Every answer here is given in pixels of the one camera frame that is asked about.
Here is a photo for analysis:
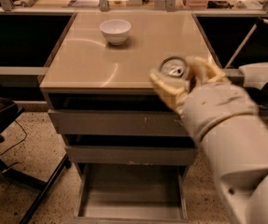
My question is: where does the grey drawer cabinet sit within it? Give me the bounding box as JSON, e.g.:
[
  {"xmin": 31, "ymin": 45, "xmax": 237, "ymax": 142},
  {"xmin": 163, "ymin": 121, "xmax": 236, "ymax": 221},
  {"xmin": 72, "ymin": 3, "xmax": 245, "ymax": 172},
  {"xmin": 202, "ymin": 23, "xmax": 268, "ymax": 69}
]
[{"xmin": 37, "ymin": 10, "xmax": 231, "ymax": 173}]

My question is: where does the grey top drawer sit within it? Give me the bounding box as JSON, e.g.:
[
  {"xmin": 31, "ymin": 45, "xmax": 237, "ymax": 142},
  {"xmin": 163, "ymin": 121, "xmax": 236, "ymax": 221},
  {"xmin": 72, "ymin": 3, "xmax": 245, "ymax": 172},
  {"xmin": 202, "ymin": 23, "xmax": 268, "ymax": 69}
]
[{"xmin": 49, "ymin": 93, "xmax": 187, "ymax": 137}]

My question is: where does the black cable on floor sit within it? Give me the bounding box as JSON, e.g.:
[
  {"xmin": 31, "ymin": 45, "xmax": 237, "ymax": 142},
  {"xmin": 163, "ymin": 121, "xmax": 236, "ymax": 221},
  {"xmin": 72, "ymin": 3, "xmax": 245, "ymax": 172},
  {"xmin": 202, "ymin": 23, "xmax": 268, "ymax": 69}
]
[{"xmin": 0, "ymin": 119, "xmax": 28, "ymax": 157}]

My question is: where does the grey middle drawer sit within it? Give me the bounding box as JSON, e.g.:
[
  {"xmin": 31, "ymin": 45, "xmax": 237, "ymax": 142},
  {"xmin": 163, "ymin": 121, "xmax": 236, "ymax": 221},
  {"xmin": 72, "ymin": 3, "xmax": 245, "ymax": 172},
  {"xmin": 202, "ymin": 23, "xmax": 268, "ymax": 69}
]
[{"xmin": 65, "ymin": 135, "xmax": 197, "ymax": 165}]

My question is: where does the white ceramic bowl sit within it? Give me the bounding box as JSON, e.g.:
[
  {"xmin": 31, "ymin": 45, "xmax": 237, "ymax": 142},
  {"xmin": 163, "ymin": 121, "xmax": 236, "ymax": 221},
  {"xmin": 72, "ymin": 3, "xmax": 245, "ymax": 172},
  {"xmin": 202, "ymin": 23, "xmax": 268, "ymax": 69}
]
[{"xmin": 99, "ymin": 20, "xmax": 132, "ymax": 45}]

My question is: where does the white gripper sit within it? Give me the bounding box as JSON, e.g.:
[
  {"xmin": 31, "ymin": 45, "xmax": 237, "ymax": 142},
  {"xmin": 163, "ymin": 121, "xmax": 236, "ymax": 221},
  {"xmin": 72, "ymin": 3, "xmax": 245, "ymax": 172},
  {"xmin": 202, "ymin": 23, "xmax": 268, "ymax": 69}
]
[{"xmin": 149, "ymin": 56, "xmax": 258, "ymax": 143}]

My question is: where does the black chair left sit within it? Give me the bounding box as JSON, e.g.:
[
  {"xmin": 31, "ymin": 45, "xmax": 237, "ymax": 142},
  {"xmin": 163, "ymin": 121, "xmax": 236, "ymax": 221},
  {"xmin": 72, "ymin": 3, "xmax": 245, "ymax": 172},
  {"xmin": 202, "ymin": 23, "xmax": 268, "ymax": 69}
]
[{"xmin": 0, "ymin": 84, "xmax": 71, "ymax": 224}]

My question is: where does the grey bottom drawer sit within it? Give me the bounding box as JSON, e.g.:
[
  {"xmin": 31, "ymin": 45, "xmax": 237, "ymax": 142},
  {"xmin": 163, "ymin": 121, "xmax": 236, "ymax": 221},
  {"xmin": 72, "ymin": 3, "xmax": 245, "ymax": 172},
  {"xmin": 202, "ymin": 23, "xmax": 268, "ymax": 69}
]
[{"xmin": 66, "ymin": 164, "xmax": 188, "ymax": 224}]

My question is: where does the grey drawer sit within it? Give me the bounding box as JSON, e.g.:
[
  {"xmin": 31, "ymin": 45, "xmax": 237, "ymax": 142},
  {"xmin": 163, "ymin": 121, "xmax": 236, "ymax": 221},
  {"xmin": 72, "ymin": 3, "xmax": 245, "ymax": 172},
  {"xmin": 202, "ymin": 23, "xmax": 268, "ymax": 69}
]
[
  {"xmin": 66, "ymin": 164, "xmax": 188, "ymax": 224},
  {"xmin": 65, "ymin": 135, "xmax": 197, "ymax": 165},
  {"xmin": 49, "ymin": 93, "xmax": 187, "ymax": 137}
]

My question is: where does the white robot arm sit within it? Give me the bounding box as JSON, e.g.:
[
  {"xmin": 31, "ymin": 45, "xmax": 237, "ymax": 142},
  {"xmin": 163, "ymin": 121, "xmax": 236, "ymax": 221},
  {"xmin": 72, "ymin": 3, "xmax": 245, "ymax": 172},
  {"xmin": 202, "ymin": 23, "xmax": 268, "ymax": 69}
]
[{"xmin": 149, "ymin": 57, "xmax": 268, "ymax": 224}]

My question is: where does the orange soda can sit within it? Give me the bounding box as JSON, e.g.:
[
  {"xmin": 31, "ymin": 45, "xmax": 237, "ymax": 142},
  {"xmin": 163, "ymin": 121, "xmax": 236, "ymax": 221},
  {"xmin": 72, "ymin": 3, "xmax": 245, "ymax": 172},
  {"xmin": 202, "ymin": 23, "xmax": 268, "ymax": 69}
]
[{"xmin": 158, "ymin": 56, "xmax": 190, "ymax": 86}]

